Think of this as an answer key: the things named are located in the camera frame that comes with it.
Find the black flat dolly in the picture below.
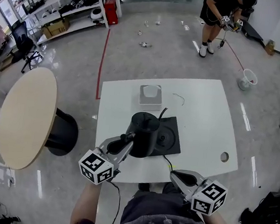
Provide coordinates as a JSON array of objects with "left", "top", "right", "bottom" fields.
[{"left": 239, "top": 19, "right": 267, "bottom": 44}]

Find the black kettle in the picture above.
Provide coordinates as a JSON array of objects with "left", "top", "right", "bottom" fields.
[{"left": 122, "top": 109, "right": 162, "bottom": 160}]

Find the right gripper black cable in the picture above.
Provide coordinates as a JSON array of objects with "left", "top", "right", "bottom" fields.
[{"left": 161, "top": 154, "right": 179, "bottom": 174}]

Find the person's left forearm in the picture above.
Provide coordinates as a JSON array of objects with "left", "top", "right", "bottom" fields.
[{"left": 69, "top": 181, "right": 102, "bottom": 224}]

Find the white shelf unit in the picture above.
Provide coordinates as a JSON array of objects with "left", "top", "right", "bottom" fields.
[{"left": 1, "top": 0, "right": 113, "bottom": 54}]

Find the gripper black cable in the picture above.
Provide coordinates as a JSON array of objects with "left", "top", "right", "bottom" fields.
[
  {"left": 103, "top": 179, "right": 124, "bottom": 224},
  {"left": 161, "top": 154, "right": 179, "bottom": 174}
]

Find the round wooden table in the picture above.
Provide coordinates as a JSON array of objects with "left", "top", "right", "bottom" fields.
[{"left": 0, "top": 63, "right": 86, "bottom": 176}]

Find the red cabinet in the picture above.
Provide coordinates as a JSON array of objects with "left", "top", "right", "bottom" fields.
[{"left": 101, "top": 0, "right": 121, "bottom": 27}]

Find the small brown cardboard box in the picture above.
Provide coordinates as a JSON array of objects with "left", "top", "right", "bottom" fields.
[{"left": 263, "top": 38, "right": 278, "bottom": 57}]

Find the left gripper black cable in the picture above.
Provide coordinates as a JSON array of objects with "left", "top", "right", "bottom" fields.
[{"left": 103, "top": 179, "right": 124, "bottom": 224}]

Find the black office chair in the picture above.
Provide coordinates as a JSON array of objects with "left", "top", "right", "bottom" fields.
[{"left": 6, "top": 19, "right": 48, "bottom": 76}]

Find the person's right forearm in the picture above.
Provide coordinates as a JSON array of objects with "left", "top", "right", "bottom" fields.
[{"left": 201, "top": 209, "right": 235, "bottom": 224}]

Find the white round robot device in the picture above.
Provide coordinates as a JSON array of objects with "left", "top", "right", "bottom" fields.
[{"left": 89, "top": 7, "right": 104, "bottom": 21}]

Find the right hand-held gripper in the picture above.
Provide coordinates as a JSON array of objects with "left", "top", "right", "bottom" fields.
[{"left": 165, "top": 168, "right": 231, "bottom": 219}]

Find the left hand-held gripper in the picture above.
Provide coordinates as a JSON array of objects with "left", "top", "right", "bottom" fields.
[{"left": 76, "top": 127, "right": 136, "bottom": 189}]

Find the white wastebasket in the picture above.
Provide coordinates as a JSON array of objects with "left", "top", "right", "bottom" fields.
[{"left": 236, "top": 67, "right": 259, "bottom": 92}]

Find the white tissue box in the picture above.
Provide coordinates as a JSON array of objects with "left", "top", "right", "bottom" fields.
[{"left": 137, "top": 83, "right": 165, "bottom": 114}]

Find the person's dark clothing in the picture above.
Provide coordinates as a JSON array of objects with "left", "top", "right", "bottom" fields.
[{"left": 112, "top": 176, "right": 231, "bottom": 224}]

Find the black base power cable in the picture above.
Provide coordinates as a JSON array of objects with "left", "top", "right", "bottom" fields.
[{"left": 158, "top": 106, "right": 169, "bottom": 120}]

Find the black kettle base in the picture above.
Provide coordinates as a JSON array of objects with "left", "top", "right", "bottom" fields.
[{"left": 149, "top": 114, "right": 186, "bottom": 161}]

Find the thin loose wire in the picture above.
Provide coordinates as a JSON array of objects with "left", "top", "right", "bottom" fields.
[{"left": 171, "top": 92, "right": 187, "bottom": 107}]

